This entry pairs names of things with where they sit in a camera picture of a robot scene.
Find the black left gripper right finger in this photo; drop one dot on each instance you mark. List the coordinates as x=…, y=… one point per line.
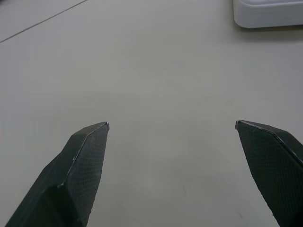
x=274, y=170

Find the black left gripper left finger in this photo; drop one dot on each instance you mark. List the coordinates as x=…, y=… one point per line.
x=71, y=175

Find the white plastic tray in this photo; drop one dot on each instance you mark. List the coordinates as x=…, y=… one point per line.
x=268, y=13

